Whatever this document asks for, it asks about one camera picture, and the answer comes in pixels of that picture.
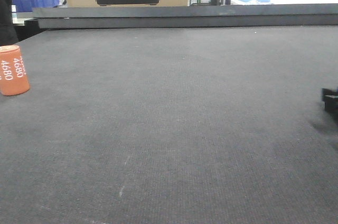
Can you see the orange cylindrical capacitor 4680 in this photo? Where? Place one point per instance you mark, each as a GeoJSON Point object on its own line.
{"type": "Point", "coordinates": [14, 80]}

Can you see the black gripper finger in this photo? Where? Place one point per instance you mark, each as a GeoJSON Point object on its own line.
{"type": "Point", "coordinates": [329, 98]}

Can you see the dark grey stacked boards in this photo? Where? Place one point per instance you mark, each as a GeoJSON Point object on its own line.
{"type": "Point", "coordinates": [189, 16]}

